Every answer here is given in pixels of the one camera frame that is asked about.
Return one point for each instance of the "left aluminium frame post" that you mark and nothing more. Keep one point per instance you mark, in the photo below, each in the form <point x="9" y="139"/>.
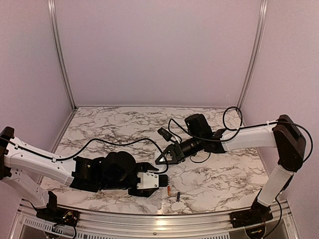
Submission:
<point x="59" y="52"/>

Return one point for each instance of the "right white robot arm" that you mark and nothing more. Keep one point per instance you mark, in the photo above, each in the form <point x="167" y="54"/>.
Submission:
<point x="283" y="134"/>

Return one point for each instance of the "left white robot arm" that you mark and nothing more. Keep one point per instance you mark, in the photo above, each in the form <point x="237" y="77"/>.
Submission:
<point x="118" y="170"/>

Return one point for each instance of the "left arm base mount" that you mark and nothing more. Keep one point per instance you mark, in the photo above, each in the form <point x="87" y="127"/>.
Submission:
<point x="56" y="214"/>

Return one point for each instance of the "dark blue AAA battery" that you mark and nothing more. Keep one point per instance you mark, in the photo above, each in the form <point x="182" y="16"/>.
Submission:
<point x="178" y="197"/>

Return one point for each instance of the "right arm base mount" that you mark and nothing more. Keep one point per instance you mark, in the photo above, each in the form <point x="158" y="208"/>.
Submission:
<point x="257" y="213"/>

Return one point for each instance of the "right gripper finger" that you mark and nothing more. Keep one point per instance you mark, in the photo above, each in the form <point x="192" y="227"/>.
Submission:
<point x="166" y="152"/>
<point x="170" y="162"/>

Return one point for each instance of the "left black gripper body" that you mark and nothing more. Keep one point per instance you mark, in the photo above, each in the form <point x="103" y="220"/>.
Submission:
<point x="133" y="193"/>

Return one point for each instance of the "aluminium frame post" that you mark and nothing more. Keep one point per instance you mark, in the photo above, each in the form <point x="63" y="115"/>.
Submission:
<point x="261" y="22"/>
<point x="59" y="52"/>

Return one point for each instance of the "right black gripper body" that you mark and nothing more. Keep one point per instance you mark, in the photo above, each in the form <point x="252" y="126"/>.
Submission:
<point x="179" y="153"/>

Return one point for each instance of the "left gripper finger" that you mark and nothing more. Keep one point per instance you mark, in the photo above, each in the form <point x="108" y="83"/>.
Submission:
<point x="146" y="192"/>
<point x="146" y="166"/>

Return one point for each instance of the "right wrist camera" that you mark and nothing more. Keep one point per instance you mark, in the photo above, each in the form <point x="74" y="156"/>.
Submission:
<point x="164" y="133"/>

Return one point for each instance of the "front aluminium rail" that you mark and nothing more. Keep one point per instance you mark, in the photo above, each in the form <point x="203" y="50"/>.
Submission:
<point x="104" y="225"/>

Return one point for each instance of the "right aluminium frame post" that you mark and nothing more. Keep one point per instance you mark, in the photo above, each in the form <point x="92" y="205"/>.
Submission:
<point x="261" y="22"/>

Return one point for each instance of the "orange AAA battery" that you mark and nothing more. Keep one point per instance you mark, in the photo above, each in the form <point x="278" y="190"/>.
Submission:
<point x="168" y="190"/>

